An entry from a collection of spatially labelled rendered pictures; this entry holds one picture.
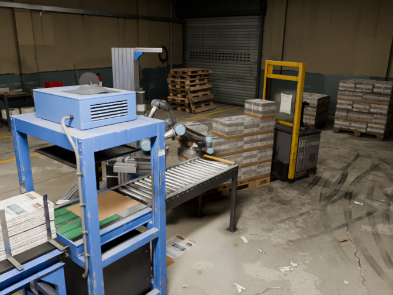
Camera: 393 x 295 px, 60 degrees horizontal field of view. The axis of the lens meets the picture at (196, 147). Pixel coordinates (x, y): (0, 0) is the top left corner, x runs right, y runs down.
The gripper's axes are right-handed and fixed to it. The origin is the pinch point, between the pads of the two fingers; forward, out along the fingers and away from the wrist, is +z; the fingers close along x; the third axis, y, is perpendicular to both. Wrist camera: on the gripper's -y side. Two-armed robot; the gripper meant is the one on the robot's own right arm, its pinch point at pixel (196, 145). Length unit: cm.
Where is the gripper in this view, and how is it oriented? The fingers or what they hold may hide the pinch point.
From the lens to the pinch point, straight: 430.1
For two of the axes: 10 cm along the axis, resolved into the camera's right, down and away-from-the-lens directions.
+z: -5.1, -2.6, 8.2
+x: -8.6, 1.3, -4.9
